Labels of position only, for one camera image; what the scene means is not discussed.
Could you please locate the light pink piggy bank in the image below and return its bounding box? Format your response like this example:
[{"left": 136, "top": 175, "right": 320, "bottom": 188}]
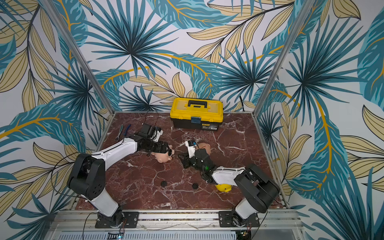
[{"left": 151, "top": 145, "right": 175, "bottom": 163}]

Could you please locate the dark pink piggy bank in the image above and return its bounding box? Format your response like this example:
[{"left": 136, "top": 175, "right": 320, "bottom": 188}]
[{"left": 196, "top": 143, "right": 211, "bottom": 155}]

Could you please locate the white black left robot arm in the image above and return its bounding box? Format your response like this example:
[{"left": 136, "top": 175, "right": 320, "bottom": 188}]
[{"left": 67, "top": 135, "right": 175, "bottom": 217}]

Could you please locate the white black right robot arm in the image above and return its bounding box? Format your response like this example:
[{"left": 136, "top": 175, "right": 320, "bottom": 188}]
[{"left": 178, "top": 149, "right": 281, "bottom": 221}]

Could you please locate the yellow piggy bank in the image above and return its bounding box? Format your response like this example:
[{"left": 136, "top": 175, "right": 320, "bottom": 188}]
[{"left": 215, "top": 184, "right": 232, "bottom": 193}]

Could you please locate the yellow black plastic toolbox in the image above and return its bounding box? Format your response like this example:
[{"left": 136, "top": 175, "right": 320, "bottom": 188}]
[{"left": 170, "top": 98, "right": 224, "bottom": 131}]

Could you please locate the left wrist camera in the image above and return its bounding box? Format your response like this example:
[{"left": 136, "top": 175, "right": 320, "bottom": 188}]
[{"left": 138, "top": 123, "right": 163, "bottom": 142}]

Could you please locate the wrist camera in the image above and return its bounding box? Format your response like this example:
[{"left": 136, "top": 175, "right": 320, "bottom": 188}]
[
  {"left": 138, "top": 123, "right": 163, "bottom": 142},
  {"left": 185, "top": 140, "right": 198, "bottom": 158}
]

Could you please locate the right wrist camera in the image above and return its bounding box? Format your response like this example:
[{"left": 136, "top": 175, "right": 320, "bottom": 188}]
[{"left": 185, "top": 140, "right": 198, "bottom": 158}]

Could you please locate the green handled wrench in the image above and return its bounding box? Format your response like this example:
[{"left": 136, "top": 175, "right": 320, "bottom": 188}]
[{"left": 115, "top": 125, "right": 124, "bottom": 142}]

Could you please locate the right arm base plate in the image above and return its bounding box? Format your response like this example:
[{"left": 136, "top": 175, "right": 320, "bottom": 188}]
[{"left": 219, "top": 210, "right": 260, "bottom": 228}]

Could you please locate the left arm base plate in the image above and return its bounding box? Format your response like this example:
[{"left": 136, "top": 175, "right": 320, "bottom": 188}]
[{"left": 95, "top": 212, "right": 139, "bottom": 229}]

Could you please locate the aluminium front rail frame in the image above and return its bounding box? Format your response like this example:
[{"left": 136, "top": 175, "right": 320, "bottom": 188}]
[{"left": 45, "top": 209, "right": 308, "bottom": 240}]

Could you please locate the left aluminium corner post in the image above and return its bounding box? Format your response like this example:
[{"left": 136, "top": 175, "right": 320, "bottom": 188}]
[{"left": 41, "top": 0, "right": 115, "bottom": 115}]

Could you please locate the aluminium corner post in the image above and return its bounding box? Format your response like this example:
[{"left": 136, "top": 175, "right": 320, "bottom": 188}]
[
  {"left": 41, "top": 0, "right": 115, "bottom": 115},
  {"left": 253, "top": 0, "right": 315, "bottom": 119}
]

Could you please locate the right aluminium corner post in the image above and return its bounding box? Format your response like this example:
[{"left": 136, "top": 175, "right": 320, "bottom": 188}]
[{"left": 253, "top": 0, "right": 315, "bottom": 119}]

